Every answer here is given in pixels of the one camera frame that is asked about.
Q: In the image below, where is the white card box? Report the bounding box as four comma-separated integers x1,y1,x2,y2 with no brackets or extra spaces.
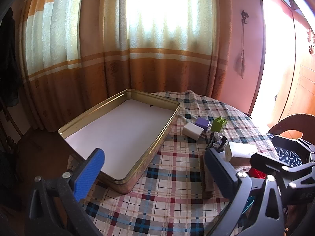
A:
224,141,258,165

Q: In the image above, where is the white paper liner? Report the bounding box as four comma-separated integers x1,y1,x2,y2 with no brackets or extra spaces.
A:
64,100,176,177

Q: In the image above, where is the brown chocolate bar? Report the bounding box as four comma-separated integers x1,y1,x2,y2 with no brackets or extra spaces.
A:
200,155,214,199

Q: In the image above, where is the gold metal tin box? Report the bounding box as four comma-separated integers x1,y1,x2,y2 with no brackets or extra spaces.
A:
58,88,181,195

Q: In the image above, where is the hanging tassel cord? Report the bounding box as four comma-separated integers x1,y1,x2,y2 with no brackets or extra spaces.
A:
236,23,247,79

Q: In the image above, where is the grey glittery hair clip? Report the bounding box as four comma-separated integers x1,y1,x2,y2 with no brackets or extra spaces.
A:
208,131,228,153

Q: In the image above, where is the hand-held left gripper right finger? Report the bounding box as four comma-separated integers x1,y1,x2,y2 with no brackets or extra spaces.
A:
204,148,288,236

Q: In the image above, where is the white charger plug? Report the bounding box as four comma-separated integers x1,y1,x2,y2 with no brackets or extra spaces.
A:
182,122,205,139

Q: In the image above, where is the green building block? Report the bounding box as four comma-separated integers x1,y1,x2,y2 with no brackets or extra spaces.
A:
210,117,228,133

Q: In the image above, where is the dark wooden chair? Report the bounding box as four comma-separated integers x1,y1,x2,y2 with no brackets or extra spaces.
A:
0,96,32,168

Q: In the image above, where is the purple toy block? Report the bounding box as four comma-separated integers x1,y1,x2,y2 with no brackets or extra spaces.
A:
195,117,211,132

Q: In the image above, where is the blue feather print cushion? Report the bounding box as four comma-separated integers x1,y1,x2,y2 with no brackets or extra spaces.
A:
267,133,304,168

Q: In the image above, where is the dark hanging jacket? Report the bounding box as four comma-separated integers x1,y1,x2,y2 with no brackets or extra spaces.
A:
0,7,22,109

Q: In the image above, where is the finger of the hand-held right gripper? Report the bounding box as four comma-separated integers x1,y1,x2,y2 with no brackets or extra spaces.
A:
249,152,315,185
271,134,315,162

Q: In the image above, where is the wooden wardrobe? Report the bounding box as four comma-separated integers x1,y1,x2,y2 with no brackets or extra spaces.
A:
248,0,315,128

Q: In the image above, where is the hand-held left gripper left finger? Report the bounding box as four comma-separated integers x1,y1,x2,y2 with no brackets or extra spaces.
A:
28,148,106,236

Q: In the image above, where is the orange and cream curtain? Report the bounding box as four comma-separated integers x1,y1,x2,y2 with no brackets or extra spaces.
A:
21,0,233,133

